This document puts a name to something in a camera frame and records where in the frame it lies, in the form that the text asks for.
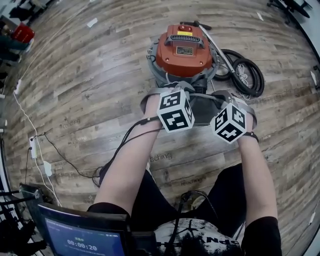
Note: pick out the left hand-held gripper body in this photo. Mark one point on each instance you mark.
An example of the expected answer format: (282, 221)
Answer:
(175, 112)

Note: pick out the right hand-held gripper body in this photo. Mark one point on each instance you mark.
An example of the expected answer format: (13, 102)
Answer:
(230, 122)

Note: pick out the person's right forearm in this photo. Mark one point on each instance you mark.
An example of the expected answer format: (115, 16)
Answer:
(257, 180)

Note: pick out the person's left forearm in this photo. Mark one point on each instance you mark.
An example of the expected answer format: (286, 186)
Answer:
(130, 162)

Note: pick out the black wristband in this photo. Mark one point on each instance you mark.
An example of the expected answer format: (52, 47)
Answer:
(252, 136)

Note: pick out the red vacuum cleaner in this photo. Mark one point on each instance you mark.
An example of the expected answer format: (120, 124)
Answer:
(183, 60)

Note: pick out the metal vacuum wand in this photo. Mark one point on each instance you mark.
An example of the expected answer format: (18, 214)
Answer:
(217, 47)

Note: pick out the person's right shoe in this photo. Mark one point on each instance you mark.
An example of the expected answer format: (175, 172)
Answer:
(197, 202)

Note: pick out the person's black trousers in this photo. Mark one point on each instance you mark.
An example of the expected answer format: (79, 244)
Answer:
(155, 200)

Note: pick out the white paper scrap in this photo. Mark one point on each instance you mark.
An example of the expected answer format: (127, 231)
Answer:
(313, 77)
(260, 16)

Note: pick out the crumpled white paper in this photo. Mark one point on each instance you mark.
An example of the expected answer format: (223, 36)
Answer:
(92, 22)

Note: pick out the person's printed t-shirt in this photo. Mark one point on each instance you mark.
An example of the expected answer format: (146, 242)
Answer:
(187, 237)

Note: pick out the white power adapter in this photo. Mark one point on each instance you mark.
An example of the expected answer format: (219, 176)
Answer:
(47, 168)

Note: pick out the white power strip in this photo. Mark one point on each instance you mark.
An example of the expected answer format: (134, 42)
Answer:
(18, 87)
(33, 147)

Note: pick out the black tablet screen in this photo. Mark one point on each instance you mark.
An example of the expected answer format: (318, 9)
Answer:
(82, 240)

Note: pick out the red box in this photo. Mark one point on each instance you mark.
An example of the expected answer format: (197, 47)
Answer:
(23, 33)

